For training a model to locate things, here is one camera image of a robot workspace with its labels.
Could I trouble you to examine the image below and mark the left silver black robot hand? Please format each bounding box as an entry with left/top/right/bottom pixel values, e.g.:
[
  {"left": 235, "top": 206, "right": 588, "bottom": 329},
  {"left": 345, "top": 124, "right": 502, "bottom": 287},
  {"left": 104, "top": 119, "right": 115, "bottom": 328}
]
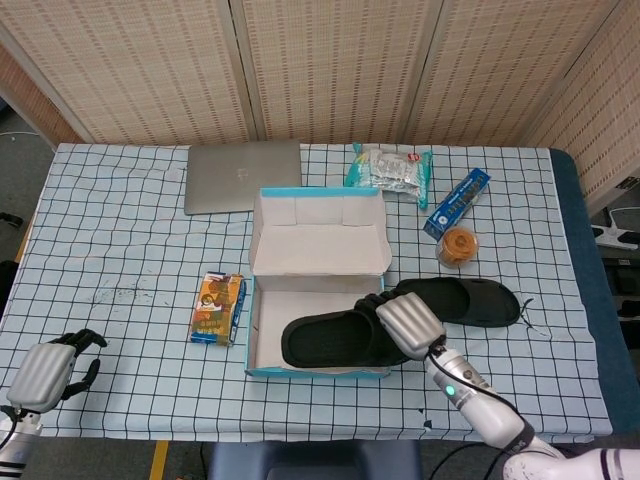
[{"left": 5, "top": 328, "right": 109, "bottom": 414}]

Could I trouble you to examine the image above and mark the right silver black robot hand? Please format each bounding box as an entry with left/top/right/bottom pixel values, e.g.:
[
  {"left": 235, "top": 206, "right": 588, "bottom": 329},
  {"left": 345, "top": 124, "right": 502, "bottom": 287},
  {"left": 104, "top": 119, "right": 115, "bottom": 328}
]
[{"left": 353, "top": 292, "right": 447, "bottom": 362}]

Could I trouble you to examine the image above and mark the black slipper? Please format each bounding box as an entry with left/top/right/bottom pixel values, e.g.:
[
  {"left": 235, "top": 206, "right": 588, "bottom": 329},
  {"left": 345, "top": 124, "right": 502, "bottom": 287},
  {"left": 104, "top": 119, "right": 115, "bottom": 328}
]
[
  {"left": 394, "top": 277, "right": 522, "bottom": 330},
  {"left": 279, "top": 299, "right": 401, "bottom": 371}
]

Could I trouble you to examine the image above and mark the clear jar with orange contents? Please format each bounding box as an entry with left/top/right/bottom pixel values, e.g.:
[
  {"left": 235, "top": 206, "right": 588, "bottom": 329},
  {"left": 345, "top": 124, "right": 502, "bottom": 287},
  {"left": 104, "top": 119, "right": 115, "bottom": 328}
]
[{"left": 434, "top": 225, "right": 480, "bottom": 270}]

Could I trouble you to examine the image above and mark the black thread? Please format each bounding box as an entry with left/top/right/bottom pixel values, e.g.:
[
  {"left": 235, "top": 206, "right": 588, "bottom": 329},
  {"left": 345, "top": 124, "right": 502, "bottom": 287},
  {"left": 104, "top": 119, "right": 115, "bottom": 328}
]
[{"left": 518, "top": 298, "right": 549, "bottom": 337}]

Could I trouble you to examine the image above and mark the blue open shoebox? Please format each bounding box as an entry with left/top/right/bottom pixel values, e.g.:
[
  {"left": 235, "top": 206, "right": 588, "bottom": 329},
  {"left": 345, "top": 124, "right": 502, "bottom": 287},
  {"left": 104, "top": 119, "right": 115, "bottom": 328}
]
[{"left": 243, "top": 187, "right": 393, "bottom": 379}]

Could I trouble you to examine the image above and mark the long blue carton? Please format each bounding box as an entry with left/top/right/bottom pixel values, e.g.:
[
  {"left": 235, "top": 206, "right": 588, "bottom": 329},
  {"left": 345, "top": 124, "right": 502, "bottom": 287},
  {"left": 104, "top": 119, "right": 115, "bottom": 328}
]
[{"left": 422, "top": 167, "right": 492, "bottom": 239}]

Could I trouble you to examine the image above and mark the blue checked tablecloth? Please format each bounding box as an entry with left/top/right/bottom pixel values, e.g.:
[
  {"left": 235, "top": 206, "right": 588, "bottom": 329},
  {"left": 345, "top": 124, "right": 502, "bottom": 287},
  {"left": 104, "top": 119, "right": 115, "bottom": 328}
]
[{"left": 0, "top": 142, "right": 614, "bottom": 444}]

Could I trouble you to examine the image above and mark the teal snack bag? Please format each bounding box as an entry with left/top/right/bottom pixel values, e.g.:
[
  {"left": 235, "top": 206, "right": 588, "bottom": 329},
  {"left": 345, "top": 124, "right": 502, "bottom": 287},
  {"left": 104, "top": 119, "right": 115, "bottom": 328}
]
[{"left": 344, "top": 142, "right": 434, "bottom": 210}]

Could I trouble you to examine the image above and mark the dark blue chair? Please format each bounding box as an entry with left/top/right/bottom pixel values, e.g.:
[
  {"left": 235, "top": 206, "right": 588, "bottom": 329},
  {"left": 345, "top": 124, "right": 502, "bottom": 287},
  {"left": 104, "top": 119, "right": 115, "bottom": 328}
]
[{"left": 207, "top": 439, "right": 424, "bottom": 480}]

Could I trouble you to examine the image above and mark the orange yellow snack box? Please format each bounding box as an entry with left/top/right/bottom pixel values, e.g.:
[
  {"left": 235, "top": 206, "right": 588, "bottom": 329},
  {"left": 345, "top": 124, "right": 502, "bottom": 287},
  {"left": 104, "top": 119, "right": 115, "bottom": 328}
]
[{"left": 188, "top": 271, "right": 247, "bottom": 347}]

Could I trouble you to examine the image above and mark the dark blue padded table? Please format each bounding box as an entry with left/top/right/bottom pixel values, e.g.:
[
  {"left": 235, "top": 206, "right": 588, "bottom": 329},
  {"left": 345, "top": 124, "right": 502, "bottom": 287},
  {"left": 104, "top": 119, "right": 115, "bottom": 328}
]
[{"left": 549, "top": 148, "right": 640, "bottom": 436}]

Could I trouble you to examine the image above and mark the black equipment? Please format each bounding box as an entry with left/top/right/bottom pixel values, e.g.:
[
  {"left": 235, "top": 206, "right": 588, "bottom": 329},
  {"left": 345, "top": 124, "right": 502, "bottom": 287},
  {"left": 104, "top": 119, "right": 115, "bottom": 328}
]
[{"left": 599, "top": 257, "right": 640, "bottom": 321}]

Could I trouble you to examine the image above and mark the white stand base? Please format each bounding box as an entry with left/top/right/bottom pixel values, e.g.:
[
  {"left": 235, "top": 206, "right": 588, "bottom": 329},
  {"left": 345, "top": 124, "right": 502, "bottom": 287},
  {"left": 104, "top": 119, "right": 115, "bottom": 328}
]
[{"left": 591, "top": 205, "right": 640, "bottom": 250}]

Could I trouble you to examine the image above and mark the grey closed laptop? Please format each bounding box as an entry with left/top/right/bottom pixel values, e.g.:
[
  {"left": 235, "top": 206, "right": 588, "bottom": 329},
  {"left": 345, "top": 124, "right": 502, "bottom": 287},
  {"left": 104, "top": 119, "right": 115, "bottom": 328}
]
[{"left": 184, "top": 139, "right": 304, "bottom": 216}]

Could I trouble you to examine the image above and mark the beige folding screen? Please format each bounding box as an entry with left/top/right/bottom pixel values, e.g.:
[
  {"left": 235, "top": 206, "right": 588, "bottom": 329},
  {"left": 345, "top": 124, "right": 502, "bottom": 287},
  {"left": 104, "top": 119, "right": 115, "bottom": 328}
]
[{"left": 0, "top": 0, "right": 640, "bottom": 216}]

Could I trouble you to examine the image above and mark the black floor cable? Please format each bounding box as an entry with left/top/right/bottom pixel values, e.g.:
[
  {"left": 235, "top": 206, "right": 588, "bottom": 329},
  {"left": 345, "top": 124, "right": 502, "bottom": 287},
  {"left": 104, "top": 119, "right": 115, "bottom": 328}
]
[{"left": 429, "top": 442, "right": 506, "bottom": 480}]

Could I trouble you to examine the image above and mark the white floor cable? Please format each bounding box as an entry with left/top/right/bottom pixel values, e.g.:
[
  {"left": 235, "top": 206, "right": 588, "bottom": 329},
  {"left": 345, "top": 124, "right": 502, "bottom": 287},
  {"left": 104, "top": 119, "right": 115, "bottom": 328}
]
[{"left": 0, "top": 130, "right": 57, "bottom": 150}]

